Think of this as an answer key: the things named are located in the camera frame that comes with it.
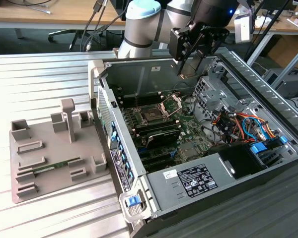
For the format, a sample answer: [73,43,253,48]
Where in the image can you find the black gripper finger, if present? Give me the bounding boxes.
[169,26,205,76]
[195,36,224,64]

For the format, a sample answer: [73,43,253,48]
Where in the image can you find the silver CPU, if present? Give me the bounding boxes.
[181,53,202,79]

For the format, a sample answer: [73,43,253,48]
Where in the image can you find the CPU socket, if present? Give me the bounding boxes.
[138,105,170,126]

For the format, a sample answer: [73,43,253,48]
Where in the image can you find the open grey PC case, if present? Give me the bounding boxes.
[87,47,298,238]

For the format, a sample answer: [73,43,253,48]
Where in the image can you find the silver metal drive cage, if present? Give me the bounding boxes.
[191,61,241,122]

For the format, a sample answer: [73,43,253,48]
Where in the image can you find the small white box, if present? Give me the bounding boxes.
[253,15,273,27]

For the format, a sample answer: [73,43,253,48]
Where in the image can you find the brown cardboard box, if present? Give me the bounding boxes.
[265,34,298,71]

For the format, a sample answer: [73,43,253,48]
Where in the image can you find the black RAM stick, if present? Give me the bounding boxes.
[134,118,177,131]
[136,123,181,137]

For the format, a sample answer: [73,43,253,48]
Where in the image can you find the aluminium profile beam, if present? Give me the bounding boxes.
[272,41,298,90]

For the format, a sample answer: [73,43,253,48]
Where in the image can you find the green motherboard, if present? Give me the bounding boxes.
[115,90,216,174]

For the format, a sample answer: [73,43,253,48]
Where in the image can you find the grey desktop computer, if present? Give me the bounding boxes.
[262,68,298,99]

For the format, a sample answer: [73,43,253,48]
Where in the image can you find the black graphics card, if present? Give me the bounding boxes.
[144,128,181,150]

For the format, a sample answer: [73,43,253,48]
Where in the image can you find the grey chipset heatsink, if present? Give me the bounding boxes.
[178,141,203,161]

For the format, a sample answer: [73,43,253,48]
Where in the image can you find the black office chair base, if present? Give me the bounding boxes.
[48,29,102,52]

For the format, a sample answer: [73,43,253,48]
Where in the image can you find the long wooden desk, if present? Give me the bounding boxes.
[0,0,298,34]

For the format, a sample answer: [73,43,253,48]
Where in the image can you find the grey power supply unit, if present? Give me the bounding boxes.
[145,152,236,216]

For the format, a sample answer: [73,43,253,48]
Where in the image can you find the grey plastic parts rack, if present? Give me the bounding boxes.
[9,98,113,204]

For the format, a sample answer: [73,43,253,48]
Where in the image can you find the green RAM stick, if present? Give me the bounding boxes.
[31,158,82,174]

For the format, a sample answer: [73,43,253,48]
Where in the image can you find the metal socket cover frame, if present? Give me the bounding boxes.
[158,93,184,119]

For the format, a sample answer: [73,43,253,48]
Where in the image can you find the thick black camera cable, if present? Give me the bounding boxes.
[85,11,130,52]

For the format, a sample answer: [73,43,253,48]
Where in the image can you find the red yellow wire bundle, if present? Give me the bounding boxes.
[212,111,246,144]

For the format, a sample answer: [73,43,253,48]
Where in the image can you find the blue wire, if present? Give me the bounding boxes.
[242,116,268,142]

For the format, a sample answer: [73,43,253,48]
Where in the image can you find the orange flat wire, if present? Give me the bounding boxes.
[259,121,278,139]

